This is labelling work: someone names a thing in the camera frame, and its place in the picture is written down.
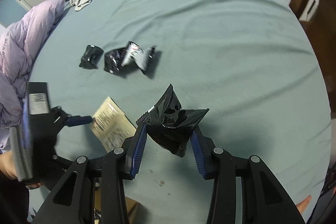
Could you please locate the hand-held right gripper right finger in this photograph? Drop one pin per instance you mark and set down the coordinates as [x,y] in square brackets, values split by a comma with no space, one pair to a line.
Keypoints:
[198,155]

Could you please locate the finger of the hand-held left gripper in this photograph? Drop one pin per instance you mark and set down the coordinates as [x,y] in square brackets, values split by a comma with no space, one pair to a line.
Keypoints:
[78,121]

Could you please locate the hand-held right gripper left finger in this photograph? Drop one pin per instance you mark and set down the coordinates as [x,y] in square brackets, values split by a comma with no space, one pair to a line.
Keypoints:
[137,153]

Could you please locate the beige double sachet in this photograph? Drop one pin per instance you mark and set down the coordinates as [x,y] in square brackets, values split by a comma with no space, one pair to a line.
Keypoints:
[110,124]

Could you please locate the glossy black snack pouch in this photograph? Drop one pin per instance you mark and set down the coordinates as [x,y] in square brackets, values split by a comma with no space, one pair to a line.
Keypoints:
[90,57]
[113,61]
[170,113]

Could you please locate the cardboard box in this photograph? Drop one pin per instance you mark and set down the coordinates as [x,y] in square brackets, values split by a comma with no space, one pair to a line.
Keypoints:
[134,209]

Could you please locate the person's left hand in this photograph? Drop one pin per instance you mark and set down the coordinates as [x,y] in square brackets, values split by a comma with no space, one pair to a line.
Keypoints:
[6,165]

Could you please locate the white label snack pouch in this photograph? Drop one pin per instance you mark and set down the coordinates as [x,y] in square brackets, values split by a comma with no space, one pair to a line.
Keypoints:
[136,56]

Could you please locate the teal bed sheet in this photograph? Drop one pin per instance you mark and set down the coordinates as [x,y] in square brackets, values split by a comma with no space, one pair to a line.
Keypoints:
[223,43]

